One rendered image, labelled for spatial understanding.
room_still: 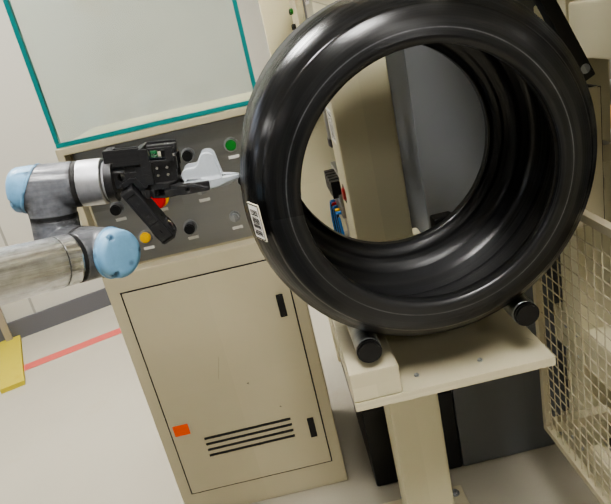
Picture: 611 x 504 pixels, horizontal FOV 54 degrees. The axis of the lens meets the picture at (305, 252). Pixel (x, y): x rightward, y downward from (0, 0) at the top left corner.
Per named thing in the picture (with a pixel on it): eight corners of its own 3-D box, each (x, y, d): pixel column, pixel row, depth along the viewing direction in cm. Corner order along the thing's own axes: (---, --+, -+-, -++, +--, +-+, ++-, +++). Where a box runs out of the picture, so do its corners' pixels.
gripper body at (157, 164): (175, 146, 93) (96, 154, 92) (183, 199, 96) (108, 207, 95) (180, 138, 100) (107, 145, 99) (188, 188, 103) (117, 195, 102)
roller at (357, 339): (328, 284, 136) (330, 265, 134) (348, 285, 136) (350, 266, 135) (355, 363, 103) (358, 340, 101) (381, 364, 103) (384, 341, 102)
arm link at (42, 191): (27, 214, 102) (17, 164, 100) (92, 207, 102) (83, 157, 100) (9, 222, 94) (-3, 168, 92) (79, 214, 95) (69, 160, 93)
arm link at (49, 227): (67, 290, 93) (54, 220, 91) (32, 282, 100) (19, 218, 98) (111, 276, 99) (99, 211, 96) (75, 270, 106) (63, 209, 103)
